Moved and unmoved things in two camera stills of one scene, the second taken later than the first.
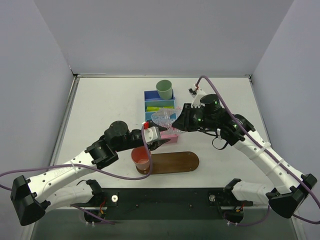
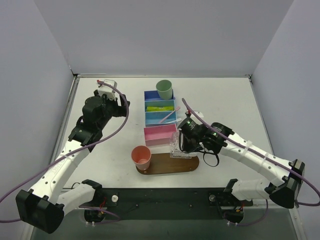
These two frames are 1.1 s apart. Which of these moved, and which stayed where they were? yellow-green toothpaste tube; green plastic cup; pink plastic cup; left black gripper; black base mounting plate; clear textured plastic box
Moved: clear textured plastic box; left black gripper
Stayed: yellow-green toothpaste tube; green plastic cup; pink plastic cup; black base mounting plate
